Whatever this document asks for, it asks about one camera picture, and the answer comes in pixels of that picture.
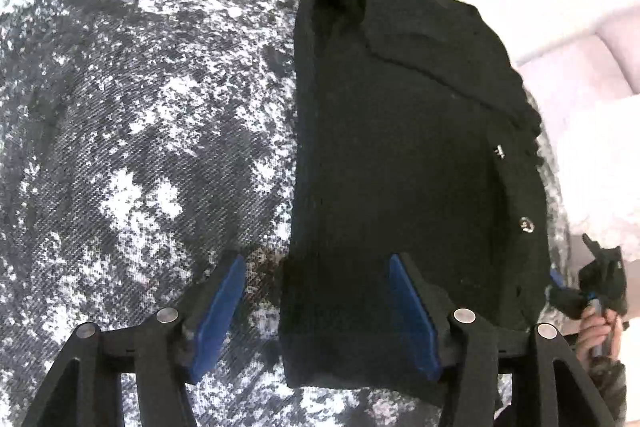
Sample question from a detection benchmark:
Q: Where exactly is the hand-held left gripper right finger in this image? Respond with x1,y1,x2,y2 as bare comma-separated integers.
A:
389,252,618,427

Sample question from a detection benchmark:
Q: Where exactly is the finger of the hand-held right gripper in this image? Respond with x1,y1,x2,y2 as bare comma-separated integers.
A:
547,269,595,322

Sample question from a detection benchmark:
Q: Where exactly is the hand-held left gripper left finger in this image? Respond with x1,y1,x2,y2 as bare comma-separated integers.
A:
22,252,247,427

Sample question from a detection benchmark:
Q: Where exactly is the black knit cardigan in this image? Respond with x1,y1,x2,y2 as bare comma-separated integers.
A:
277,0,551,408

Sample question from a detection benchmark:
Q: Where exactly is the person's right hand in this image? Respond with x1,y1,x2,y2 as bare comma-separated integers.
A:
575,306,631,367

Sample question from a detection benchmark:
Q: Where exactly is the pink padded headboard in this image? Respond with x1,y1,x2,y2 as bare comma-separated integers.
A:
515,19,640,100

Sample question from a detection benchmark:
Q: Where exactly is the grey mottled blanket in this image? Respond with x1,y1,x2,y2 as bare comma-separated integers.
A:
0,0,576,427

